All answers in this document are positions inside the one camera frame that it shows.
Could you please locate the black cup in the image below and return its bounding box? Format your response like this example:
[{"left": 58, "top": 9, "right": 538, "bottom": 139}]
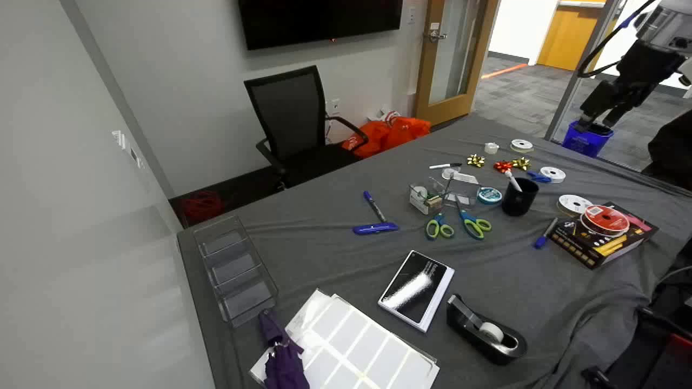
[{"left": 501, "top": 178, "right": 538, "bottom": 215}]

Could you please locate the grey tablecloth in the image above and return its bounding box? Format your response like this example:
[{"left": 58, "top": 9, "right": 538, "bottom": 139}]
[{"left": 180, "top": 116, "right": 692, "bottom": 389}]

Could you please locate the white label sheet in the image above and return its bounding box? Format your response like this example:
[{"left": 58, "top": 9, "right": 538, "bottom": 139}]
[{"left": 248, "top": 288, "right": 441, "bottom": 389}]

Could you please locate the wooden door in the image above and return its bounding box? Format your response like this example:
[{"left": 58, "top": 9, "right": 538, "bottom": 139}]
[{"left": 413, "top": 0, "right": 500, "bottom": 126}]

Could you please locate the red binder clip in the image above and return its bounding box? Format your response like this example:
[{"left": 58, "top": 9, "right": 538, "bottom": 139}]
[{"left": 494, "top": 159, "right": 512, "bottom": 173}]

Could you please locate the red object on floor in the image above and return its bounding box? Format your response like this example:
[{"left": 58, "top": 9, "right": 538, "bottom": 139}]
[{"left": 180, "top": 189, "right": 226, "bottom": 224}]

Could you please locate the blue marker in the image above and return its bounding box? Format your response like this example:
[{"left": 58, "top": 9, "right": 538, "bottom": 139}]
[{"left": 533, "top": 215, "right": 561, "bottom": 248}]

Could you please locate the white marker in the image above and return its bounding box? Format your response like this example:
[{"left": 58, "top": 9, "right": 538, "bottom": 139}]
[{"left": 428, "top": 162, "right": 462, "bottom": 170}]

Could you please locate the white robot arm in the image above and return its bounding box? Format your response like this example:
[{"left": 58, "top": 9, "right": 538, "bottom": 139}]
[{"left": 578, "top": 0, "right": 692, "bottom": 128}]

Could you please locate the black yellow book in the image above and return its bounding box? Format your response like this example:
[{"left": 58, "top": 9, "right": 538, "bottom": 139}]
[{"left": 550, "top": 202, "right": 657, "bottom": 269}]

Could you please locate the blue pen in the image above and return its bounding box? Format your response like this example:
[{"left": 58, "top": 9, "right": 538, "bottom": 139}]
[{"left": 363, "top": 189, "right": 388, "bottom": 222}]

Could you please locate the purple cloth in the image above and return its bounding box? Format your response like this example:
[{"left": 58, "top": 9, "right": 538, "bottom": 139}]
[{"left": 260, "top": 310, "right": 309, "bottom": 389}]

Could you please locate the green blue scissors right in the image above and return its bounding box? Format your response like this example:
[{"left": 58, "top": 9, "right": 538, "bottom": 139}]
[{"left": 456, "top": 205, "right": 494, "bottom": 239}]

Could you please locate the orange bag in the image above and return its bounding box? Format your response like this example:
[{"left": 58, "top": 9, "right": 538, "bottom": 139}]
[{"left": 342, "top": 116, "right": 430, "bottom": 158}]

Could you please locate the blue box cutter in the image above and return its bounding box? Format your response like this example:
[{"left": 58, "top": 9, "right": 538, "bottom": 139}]
[{"left": 353, "top": 222, "right": 397, "bottom": 235}]

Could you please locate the blue bin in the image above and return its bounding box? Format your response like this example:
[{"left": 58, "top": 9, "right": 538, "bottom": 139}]
[{"left": 562, "top": 121, "right": 613, "bottom": 158}]

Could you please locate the black tablet with white case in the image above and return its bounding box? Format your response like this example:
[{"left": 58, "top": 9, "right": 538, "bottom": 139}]
[{"left": 378, "top": 251, "right": 454, "bottom": 332}]

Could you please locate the black tape dispenser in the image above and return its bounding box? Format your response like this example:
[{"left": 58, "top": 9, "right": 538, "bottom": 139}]
[{"left": 446, "top": 294, "right": 528, "bottom": 366}]

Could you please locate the wall mounted black television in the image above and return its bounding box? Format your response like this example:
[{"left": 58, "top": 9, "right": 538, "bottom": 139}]
[{"left": 237, "top": 0, "right": 403, "bottom": 50}]

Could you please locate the small white tape dispenser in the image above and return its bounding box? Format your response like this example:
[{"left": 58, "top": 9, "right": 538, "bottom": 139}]
[{"left": 408, "top": 185, "right": 428, "bottom": 213}]

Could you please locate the blue clear tape roll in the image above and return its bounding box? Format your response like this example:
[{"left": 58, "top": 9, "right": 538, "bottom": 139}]
[{"left": 476, "top": 185, "right": 505, "bottom": 202}]

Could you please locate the green scissors left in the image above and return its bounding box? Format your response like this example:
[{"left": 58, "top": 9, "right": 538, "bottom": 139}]
[{"left": 425, "top": 211, "right": 456, "bottom": 239}]

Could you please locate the white tape roll green core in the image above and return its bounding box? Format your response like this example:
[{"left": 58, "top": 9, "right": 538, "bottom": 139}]
[{"left": 511, "top": 139, "right": 535, "bottom": 154}]

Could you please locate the clear plastic organizer tray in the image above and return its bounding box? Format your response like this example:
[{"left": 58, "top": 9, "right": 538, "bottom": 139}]
[{"left": 197, "top": 221, "right": 274, "bottom": 327}]

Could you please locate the red white tape roll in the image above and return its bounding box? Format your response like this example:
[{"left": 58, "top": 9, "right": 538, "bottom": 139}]
[{"left": 580, "top": 205, "right": 630, "bottom": 233}]

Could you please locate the black mesh office chair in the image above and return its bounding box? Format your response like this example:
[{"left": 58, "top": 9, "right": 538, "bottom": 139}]
[{"left": 245, "top": 65, "right": 367, "bottom": 188}]

